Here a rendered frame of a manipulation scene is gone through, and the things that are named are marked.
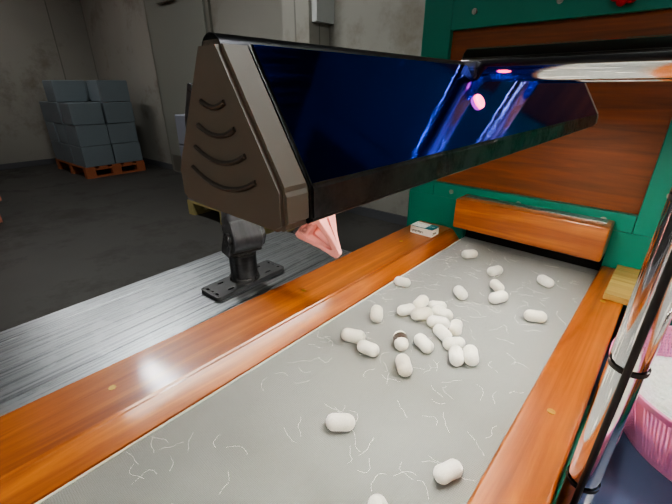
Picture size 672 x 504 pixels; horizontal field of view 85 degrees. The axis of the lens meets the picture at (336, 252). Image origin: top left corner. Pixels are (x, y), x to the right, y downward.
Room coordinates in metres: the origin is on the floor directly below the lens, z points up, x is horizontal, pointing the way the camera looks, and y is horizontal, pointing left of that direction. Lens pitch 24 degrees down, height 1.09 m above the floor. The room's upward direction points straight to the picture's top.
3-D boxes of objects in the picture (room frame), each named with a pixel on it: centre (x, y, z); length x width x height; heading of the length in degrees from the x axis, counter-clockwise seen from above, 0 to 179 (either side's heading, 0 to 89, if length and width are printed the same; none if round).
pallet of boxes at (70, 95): (5.50, 3.47, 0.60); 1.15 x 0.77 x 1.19; 51
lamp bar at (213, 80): (0.39, -0.16, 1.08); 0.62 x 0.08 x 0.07; 138
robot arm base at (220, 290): (0.79, 0.22, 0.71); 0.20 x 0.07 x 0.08; 141
